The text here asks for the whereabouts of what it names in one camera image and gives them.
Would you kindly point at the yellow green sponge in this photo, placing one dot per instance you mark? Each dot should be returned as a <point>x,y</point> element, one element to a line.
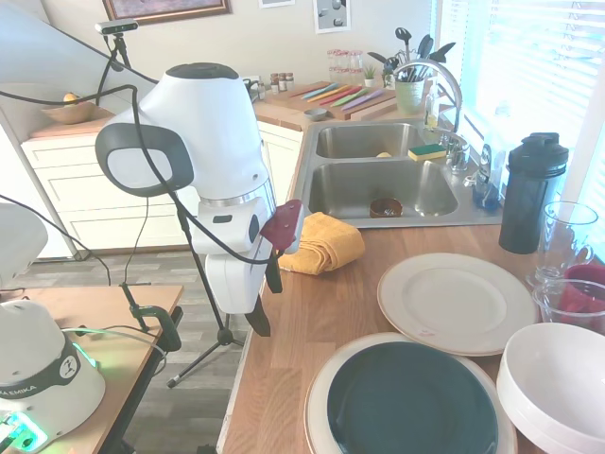
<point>426,153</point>

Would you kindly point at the wooden fruit bowl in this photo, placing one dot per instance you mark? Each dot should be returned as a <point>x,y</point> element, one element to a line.
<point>68,114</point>

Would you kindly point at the glass salt shaker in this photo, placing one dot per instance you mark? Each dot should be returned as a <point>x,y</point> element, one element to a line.
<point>261,90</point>

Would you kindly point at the grey exterior camera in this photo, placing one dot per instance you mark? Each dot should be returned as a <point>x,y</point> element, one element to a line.
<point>115,27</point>

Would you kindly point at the yellow lemon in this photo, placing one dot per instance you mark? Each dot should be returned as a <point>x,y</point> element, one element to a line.
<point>70,98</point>

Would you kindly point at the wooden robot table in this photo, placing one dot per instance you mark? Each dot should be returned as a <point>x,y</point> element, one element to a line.
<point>123,307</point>

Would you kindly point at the spice jar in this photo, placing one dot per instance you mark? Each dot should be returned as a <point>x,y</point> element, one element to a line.
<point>274,82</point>
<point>290,81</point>
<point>282,82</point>

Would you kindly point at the green clamp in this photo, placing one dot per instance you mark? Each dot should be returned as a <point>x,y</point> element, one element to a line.
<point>167,326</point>

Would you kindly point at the red mug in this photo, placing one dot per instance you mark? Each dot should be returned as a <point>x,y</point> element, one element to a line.
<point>586,276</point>

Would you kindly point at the white window blinds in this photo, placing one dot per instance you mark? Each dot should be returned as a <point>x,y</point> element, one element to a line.
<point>520,71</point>

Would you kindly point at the wooden cutting board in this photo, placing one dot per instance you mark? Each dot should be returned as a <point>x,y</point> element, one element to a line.
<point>283,100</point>

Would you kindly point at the white bowl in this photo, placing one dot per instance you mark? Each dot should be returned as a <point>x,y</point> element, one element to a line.
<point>558,378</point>

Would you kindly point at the blue knife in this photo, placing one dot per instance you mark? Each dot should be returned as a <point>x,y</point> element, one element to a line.
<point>321,92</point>

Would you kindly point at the black slotted spoon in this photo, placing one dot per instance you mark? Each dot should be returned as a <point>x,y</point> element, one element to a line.
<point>402,34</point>

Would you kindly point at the yellow scrubber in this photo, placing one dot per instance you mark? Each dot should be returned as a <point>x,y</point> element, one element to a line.
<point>384,154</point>

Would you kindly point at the green knife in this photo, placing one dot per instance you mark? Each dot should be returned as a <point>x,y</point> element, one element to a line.
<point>352,97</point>

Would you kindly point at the pink knife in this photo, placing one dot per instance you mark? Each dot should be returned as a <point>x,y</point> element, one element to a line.
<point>341,95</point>

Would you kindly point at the large white poster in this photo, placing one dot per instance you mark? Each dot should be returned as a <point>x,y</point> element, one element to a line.
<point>333,16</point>

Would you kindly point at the stainless steel double sink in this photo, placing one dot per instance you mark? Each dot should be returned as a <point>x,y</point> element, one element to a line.
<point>359,184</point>

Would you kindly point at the small white poster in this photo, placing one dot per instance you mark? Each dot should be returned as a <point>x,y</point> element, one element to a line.
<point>276,3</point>

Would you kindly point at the yellow towel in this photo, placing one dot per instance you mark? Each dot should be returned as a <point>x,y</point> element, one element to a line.
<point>326,241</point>

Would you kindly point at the dark green plate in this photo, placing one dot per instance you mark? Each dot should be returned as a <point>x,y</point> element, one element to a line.
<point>316,402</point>
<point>411,402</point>

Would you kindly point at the clear plastic cup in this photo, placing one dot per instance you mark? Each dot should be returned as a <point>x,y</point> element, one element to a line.
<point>548,302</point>

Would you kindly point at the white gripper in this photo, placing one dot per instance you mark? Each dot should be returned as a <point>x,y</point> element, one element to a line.
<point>234,284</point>

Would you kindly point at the small grey bowl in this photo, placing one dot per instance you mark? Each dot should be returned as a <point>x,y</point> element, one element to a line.
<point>315,113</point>

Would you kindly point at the black spatula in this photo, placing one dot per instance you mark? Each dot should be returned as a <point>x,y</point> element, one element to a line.
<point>425,45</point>

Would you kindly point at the black shaker bottle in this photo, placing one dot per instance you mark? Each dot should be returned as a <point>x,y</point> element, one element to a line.
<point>531,198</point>

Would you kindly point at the leafy dark plant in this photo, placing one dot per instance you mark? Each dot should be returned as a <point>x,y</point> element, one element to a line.
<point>387,73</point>

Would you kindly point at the framed picture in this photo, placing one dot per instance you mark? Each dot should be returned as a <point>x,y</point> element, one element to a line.
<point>165,7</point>

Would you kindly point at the white plate with tan rim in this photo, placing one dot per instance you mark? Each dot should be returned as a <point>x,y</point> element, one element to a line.
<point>454,302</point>

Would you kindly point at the black turner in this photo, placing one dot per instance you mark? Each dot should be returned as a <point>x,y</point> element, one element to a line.
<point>444,49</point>

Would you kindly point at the white door cabinet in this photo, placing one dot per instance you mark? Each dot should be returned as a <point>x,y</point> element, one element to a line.
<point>283,161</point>

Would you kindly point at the clear yellow soap bottle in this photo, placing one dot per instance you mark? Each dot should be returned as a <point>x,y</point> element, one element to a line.
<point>431,111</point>

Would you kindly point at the maroon grey wrist camera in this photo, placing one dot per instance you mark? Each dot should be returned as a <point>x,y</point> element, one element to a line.
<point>283,224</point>

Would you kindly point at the chrome faucet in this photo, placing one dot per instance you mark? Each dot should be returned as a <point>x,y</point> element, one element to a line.
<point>456,94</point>

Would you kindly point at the tall clear glass mug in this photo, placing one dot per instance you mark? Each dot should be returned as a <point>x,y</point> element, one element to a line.
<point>562,236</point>

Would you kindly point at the purple knife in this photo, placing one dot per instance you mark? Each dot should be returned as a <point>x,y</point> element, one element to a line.
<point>360,99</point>

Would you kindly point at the white drawer cabinet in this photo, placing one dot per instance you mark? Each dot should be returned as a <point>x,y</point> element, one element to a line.
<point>71,189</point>

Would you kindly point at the small potted plant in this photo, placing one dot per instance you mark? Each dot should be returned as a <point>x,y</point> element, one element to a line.
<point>369,75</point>

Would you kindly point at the black tripod stand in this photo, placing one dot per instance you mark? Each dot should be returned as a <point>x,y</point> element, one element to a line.
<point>222,333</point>

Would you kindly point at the yellow knife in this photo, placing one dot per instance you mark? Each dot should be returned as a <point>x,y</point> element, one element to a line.
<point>331,93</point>

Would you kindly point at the green utensil crock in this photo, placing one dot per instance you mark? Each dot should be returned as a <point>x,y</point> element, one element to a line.
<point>409,97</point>

